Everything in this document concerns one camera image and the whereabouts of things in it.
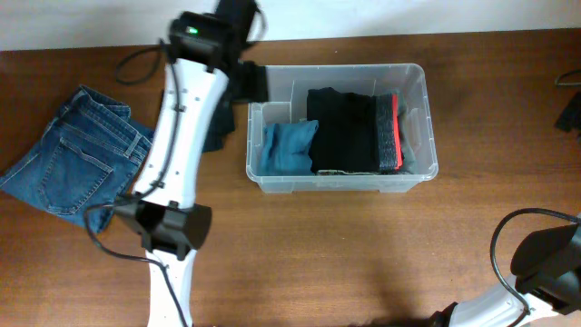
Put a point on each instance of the dark blue jeans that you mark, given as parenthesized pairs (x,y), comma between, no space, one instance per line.
(88,155)

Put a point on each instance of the light blue jeans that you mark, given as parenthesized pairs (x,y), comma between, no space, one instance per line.
(408,154)

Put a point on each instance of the black garment with red stripe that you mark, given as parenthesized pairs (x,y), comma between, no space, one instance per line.
(349,131)

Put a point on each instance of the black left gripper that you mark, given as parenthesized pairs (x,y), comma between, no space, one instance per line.
(256,86)

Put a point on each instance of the small blue denim cloth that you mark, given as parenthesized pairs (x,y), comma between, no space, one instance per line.
(286,149)

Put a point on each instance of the clear plastic storage bin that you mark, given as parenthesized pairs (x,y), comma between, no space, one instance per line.
(288,89)

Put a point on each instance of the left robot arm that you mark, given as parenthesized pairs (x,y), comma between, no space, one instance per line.
(204,73)

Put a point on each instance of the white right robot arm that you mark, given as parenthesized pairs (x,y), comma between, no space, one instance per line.
(544,279)

